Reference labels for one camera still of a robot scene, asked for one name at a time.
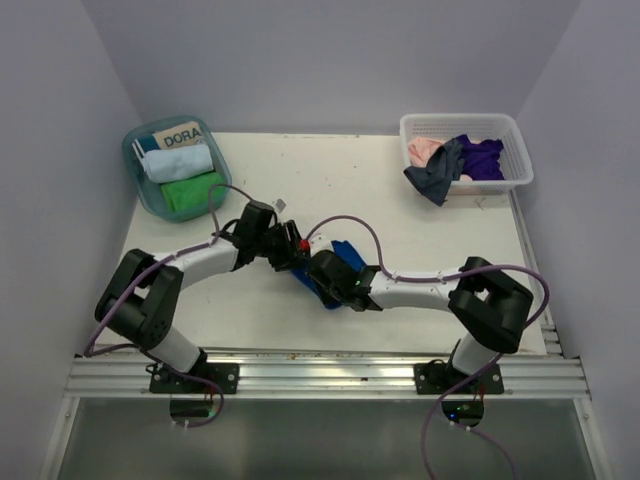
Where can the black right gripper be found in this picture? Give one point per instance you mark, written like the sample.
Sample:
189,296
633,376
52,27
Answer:
330,297

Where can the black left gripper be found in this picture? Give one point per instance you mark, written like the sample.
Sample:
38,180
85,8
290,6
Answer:
292,254

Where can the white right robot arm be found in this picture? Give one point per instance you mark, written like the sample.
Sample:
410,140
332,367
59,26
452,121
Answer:
492,306

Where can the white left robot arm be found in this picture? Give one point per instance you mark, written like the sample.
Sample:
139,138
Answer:
141,297

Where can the green rolled towel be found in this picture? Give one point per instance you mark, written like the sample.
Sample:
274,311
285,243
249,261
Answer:
190,194

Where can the teal plastic bin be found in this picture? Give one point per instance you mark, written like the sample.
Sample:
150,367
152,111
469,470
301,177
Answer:
150,194

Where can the light blue rolled towel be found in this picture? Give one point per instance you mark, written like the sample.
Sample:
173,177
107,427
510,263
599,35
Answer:
163,166

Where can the beige DORA towel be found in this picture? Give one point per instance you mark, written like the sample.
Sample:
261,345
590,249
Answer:
181,135

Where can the dark grey towel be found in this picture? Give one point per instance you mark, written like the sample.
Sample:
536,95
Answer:
434,180

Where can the teal white striped towel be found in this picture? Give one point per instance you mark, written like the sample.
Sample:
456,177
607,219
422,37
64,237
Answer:
143,144

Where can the pink towel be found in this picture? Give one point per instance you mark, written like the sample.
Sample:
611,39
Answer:
420,150

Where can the purple towel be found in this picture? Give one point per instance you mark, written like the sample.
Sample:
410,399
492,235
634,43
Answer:
481,160

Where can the white plastic basket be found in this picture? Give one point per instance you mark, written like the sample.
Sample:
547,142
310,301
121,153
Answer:
515,161

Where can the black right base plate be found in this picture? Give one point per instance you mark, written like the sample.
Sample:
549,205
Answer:
436,377

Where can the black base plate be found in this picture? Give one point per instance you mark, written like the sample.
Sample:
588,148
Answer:
436,377
224,375

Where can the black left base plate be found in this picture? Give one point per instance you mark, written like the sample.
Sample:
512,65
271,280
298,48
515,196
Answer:
224,375

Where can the aluminium mounting rail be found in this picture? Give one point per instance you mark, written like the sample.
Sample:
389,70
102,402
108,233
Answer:
326,376

